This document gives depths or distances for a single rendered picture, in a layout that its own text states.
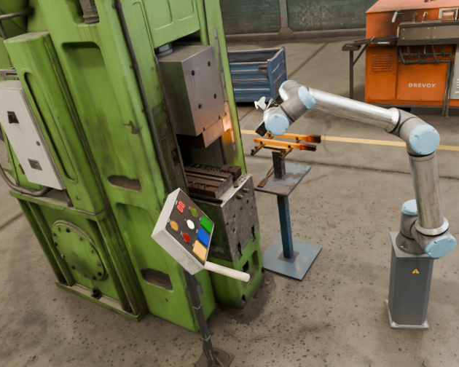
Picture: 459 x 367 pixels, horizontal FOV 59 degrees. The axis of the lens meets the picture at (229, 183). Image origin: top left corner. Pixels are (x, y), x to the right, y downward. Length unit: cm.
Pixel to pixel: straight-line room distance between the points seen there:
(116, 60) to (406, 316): 220
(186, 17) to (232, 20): 855
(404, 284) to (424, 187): 77
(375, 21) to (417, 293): 363
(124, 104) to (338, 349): 190
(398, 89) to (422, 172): 373
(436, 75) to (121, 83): 425
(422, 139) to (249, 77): 450
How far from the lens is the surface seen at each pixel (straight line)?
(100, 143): 238
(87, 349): 314
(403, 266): 252
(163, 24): 220
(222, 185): 245
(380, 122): 195
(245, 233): 270
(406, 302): 273
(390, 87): 566
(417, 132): 187
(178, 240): 184
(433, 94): 563
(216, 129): 232
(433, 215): 215
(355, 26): 979
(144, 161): 212
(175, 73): 210
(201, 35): 244
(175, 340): 294
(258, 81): 609
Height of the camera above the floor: 222
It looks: 31 degrees down
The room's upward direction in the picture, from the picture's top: 10 degrees counter-clockwise
